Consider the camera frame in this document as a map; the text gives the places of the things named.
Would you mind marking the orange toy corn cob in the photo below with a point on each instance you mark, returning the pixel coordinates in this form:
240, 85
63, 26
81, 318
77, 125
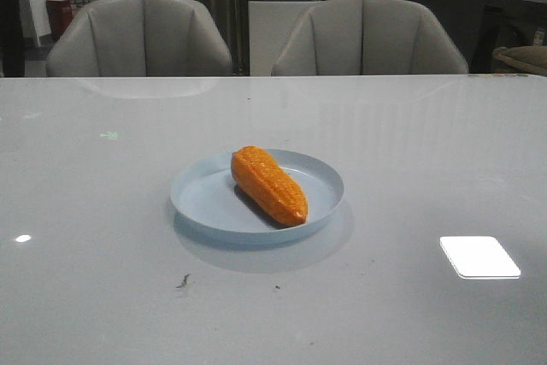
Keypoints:
259, 176

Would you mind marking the light blue round plate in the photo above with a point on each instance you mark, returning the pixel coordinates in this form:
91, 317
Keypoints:
208, 200

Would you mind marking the beige chair on right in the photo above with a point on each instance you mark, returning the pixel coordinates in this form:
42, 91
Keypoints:
368, 37

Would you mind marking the beige chair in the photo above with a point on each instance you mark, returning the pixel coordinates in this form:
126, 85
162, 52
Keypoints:
141, 38
368, 37

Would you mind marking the beige chair on left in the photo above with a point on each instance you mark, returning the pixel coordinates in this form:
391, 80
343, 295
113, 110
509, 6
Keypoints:
141, 38

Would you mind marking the red bin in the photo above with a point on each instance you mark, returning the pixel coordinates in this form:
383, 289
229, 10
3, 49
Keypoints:
60, 15

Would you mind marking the tan cushion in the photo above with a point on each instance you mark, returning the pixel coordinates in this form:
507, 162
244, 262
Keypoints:
519, 60

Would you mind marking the person in dark trousers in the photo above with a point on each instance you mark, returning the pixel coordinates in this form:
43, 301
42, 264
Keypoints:
12, 39

